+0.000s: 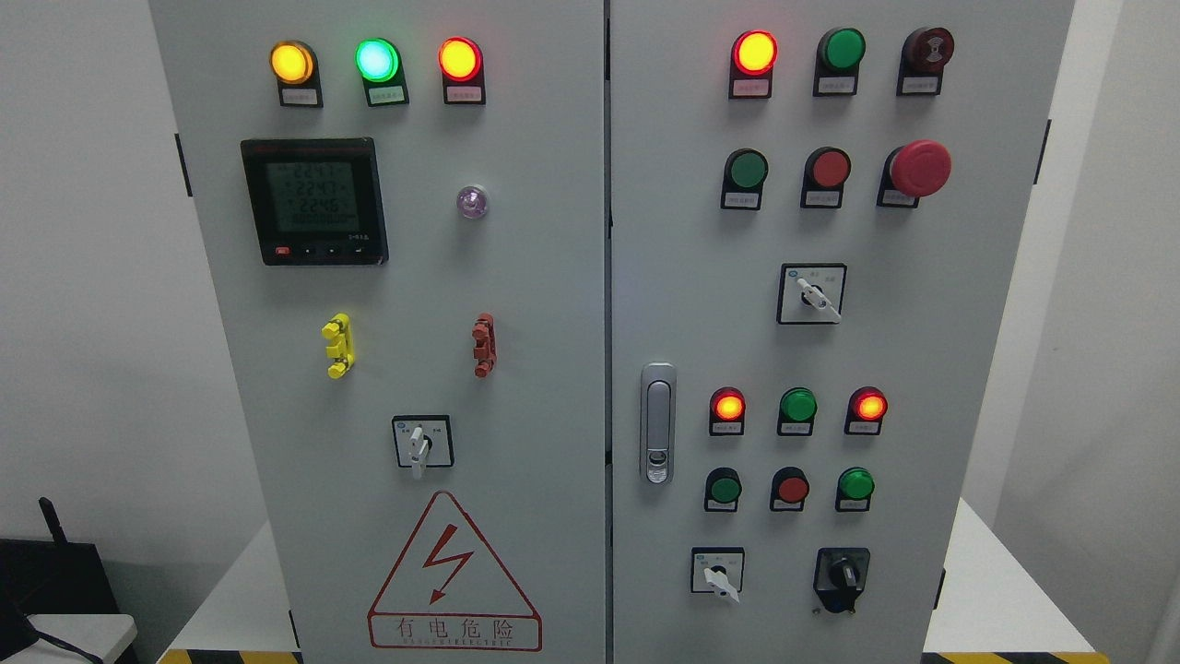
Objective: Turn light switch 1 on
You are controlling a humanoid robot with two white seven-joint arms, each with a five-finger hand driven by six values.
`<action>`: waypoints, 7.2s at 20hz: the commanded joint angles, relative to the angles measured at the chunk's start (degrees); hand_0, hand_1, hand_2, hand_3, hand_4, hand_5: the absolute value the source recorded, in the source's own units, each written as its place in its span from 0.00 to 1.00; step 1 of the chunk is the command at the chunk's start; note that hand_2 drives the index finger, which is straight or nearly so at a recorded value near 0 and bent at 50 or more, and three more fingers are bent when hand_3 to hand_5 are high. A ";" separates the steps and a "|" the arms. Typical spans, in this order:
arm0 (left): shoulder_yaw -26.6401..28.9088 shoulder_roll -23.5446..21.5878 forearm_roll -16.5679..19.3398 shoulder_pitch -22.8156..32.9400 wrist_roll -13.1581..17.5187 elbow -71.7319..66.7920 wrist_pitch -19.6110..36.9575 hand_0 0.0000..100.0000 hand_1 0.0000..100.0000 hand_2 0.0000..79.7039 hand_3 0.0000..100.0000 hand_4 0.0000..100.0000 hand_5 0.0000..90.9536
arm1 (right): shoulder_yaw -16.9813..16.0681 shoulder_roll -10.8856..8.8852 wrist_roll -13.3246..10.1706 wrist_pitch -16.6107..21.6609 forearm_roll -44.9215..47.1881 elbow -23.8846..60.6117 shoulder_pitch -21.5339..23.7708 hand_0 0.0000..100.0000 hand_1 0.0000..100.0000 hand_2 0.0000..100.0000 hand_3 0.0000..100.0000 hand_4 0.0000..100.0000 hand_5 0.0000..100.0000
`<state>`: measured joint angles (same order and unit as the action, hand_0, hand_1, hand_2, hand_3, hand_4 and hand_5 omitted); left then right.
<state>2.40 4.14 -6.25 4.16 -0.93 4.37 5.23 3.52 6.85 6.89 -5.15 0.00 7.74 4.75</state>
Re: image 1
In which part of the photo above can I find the white rotary light switch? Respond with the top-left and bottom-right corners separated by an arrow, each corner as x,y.
392,413 -> 454,480

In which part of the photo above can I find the green lit indicator light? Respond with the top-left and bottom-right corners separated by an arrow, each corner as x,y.
354,38 -> 409,109

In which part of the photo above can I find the dark red buzzer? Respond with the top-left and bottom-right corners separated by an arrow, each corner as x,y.
896,27 -> 955,97

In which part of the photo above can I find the red lit indicator light left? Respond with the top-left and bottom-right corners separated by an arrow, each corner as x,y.
438,35 -> 486,105

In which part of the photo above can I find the white rotary switch bottom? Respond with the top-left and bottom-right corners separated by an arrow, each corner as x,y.
690,547 -> 746,604

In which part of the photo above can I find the green button bottom right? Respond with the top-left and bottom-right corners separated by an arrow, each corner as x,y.
834,467 -> 876,513

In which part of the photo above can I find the grey cabinet door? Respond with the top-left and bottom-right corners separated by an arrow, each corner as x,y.
610,1 -> 1074,663
150,1 -> 608,663

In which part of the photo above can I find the green button bottom left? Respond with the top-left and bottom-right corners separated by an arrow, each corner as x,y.
703,467 -> 743,513

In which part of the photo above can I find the red emergency stop button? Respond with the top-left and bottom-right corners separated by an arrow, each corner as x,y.
876,139 -> 952,208

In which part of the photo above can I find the silver door latch handle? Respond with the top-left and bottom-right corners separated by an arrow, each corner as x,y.
640,362 -> 676,484

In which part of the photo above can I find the green push button second row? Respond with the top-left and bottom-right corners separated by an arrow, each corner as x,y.
720,147 -> 771,210

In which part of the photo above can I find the red lit indicator lower right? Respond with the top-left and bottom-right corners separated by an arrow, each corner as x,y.
844,386 -> 889,436

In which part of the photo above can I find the red terminal connector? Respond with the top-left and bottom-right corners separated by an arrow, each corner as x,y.
471,313 -> 498,379

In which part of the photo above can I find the yellow indicator light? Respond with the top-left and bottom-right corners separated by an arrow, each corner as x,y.
269,41 -> 322,109

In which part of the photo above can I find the black router with antenna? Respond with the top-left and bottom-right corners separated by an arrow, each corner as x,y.
1,497 -> 119,663

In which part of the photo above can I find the red lit indicator lower left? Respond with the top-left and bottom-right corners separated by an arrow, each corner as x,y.
709,386 -> 746,436

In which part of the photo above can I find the green button top row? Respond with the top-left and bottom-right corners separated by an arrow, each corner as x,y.
812,27 -> 867,98

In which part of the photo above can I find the black digital power meter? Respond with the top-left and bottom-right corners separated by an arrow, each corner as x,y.
240,137 -> 389,267

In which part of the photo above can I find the red lit indicator top right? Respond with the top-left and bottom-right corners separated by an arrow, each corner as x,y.
728,29 -> 778,100

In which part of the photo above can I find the red button bottom middle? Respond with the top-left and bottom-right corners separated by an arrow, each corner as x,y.
771,467 -> 809,512

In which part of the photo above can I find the yellow terminal connector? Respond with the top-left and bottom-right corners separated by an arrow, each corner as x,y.
321,313 -> 355,381

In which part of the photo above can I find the grey left cabinet door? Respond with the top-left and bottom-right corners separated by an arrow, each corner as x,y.
150,1 -> 608,663

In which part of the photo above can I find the red triangle warning sticker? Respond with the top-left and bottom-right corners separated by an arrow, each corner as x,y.
368,491 -> 543,652

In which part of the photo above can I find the white box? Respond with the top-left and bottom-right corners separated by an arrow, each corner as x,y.
4,614 -> 139,663

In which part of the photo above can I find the grey right cabinet door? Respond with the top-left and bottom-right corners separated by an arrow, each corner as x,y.
610,1 -> 1074,663

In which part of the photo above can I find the green indicator lower middle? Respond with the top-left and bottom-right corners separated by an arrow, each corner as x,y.
778,387 -> 818,436

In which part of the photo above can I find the red push button second row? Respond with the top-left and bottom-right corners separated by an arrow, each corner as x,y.
800,146 -> 852,209

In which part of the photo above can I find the black rotary selector switch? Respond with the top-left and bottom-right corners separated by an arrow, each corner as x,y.
813,547 -> 871,613

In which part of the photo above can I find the white rotary switch upper right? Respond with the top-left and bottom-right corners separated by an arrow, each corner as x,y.
778,262 -> 847,326

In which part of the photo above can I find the clear white indicator lamp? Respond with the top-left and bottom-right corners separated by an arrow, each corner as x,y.
455,185 -> 490,219

